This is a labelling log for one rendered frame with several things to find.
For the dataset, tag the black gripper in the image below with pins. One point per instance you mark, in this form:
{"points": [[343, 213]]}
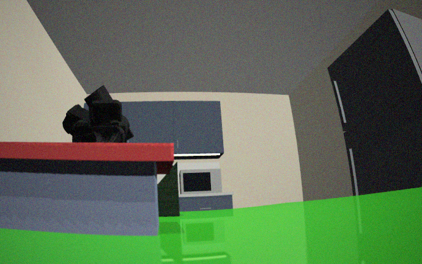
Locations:
{"points": [[109, 131]]}

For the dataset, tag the red box lid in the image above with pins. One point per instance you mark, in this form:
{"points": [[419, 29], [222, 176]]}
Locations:
{"points": [[162, 153]]}

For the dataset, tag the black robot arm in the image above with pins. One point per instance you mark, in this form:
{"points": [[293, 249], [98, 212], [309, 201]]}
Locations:
{"points": [[78, 124]]}

